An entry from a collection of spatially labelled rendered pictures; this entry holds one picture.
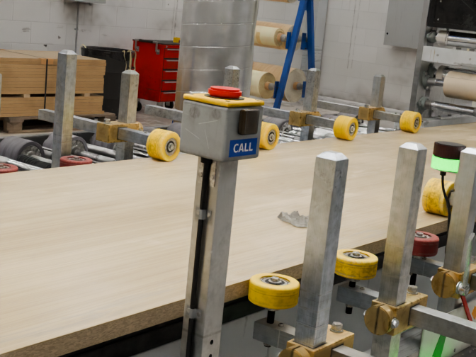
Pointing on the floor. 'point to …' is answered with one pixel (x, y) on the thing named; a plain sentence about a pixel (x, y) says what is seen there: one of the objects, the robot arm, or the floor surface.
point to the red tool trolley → (156, 71)
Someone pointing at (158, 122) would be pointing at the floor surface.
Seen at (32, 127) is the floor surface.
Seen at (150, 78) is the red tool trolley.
